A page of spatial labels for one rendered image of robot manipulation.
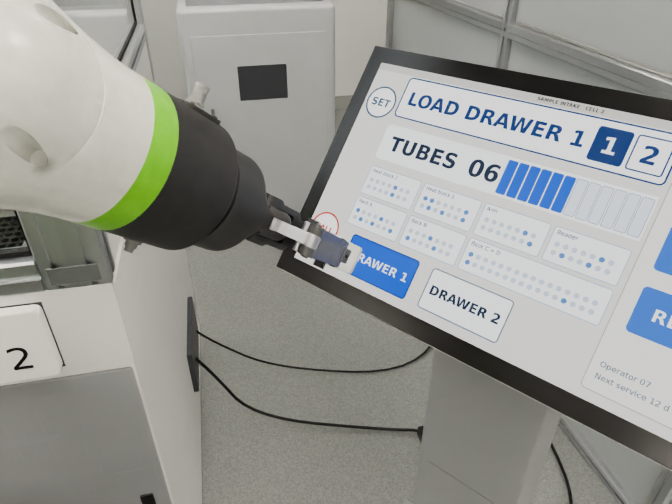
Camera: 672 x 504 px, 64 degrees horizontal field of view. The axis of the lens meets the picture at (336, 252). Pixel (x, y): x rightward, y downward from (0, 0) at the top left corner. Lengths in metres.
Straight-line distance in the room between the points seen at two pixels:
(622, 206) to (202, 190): 0.40
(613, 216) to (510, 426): 0.32
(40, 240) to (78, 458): 0.40
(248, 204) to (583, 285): 0.33
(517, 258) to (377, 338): 1.47
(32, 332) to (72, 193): 0.51
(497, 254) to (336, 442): 1.20
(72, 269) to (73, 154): 0.47
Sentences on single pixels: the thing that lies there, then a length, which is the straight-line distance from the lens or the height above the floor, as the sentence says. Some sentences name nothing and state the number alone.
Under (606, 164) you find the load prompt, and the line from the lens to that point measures 0.59.
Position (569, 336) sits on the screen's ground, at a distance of 0.56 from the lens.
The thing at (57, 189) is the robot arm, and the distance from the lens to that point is 0.29.
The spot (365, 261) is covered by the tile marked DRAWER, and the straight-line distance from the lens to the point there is 0.63.
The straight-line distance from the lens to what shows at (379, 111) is 0.69.
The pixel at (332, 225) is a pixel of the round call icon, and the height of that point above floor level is 1.02.
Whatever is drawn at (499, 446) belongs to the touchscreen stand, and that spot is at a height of 0.74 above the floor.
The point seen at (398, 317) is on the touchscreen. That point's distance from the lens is 0.60.
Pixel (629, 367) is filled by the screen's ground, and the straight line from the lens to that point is 0.55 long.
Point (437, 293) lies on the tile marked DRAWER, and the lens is 0.59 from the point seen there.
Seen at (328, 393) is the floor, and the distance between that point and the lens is 1.82.
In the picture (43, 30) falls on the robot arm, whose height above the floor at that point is 1.31.
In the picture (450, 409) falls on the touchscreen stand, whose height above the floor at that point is 0.75.
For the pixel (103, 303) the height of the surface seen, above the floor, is 0.91.
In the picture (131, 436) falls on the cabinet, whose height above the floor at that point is 0.65.
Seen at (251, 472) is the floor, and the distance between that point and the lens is 1.66.
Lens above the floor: 1.36
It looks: 33 degrees down
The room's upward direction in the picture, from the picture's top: straight up
